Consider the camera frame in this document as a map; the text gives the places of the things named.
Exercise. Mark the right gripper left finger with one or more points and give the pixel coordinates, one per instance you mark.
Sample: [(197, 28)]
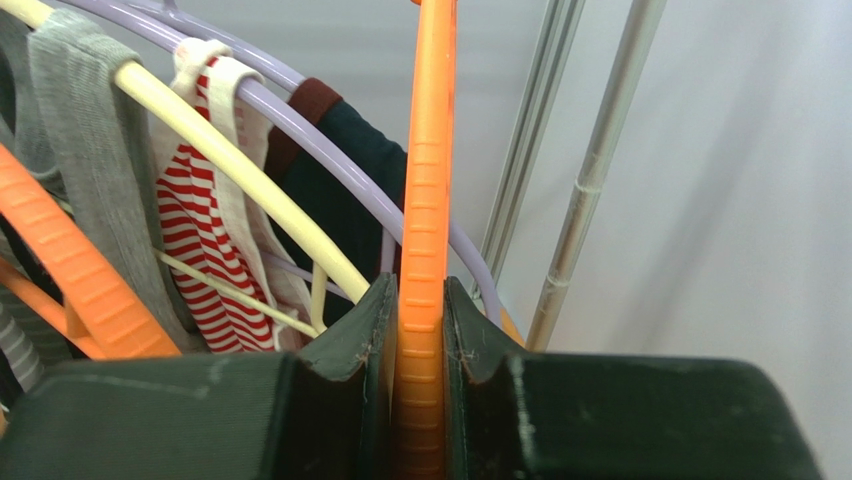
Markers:
[(320, 413)]

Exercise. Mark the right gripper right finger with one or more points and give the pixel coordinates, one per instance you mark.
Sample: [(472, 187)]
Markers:
[(516, 414)]

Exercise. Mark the orange plastic hanger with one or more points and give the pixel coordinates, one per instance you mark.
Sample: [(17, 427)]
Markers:
[(418, 418)]

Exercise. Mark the red white striped top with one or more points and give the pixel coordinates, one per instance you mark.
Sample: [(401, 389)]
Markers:
[(210, 224)]

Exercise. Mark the black white striped top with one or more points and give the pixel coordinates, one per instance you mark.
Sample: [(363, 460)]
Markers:
[(19, 352)]

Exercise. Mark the lilac plastic hanger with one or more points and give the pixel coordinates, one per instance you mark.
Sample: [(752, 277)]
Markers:
[(166, 26)]

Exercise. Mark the cream plastic hanger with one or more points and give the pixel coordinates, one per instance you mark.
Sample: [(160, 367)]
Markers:
[(314, 257)]

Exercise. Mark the dark navy garment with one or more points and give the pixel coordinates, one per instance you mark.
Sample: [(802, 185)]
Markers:
[(318, 193)]

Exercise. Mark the metal clothes rack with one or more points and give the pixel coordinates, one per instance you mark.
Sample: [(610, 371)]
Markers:
[(635, 43)]

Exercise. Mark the grey garment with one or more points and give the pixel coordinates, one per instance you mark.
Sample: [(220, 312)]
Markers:
[(84, 139)]

